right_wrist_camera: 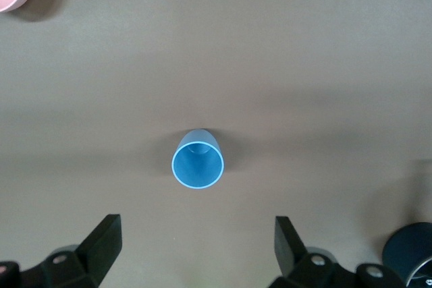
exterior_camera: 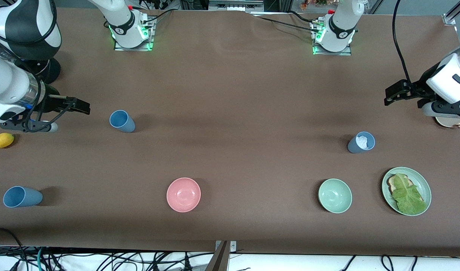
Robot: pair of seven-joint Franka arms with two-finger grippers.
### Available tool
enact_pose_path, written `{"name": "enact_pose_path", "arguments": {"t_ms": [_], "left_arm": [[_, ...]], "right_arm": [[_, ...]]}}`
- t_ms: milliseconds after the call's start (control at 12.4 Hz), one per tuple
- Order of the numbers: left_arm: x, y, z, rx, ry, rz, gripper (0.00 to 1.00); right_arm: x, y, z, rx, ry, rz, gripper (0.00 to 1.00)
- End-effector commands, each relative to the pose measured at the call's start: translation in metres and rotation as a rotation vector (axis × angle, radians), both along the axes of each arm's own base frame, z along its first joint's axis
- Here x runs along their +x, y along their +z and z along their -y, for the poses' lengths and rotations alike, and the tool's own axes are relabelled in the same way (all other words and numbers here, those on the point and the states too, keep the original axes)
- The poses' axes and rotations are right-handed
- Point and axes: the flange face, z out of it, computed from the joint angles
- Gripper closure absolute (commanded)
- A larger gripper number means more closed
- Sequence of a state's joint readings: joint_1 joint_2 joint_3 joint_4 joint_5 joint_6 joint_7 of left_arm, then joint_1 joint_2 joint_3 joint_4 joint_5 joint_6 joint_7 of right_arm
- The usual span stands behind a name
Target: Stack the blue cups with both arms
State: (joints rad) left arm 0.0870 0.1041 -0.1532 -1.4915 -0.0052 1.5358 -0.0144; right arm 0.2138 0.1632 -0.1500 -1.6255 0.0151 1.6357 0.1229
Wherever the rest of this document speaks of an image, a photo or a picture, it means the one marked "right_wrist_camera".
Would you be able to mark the black round container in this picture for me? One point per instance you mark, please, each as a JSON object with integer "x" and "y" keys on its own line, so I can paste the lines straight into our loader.
{"x": 405, "y": 244}

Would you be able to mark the blue plastic cup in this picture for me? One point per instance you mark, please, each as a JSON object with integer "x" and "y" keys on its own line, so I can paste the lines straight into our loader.
{"x": 197, "y": 170}

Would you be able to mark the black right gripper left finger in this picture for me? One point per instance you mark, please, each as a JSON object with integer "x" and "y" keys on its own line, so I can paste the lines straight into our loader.
{"x": 98, "y": 247}

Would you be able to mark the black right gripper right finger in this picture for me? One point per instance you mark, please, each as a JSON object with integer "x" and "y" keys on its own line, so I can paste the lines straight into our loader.
{"x": 293, "y": 254}

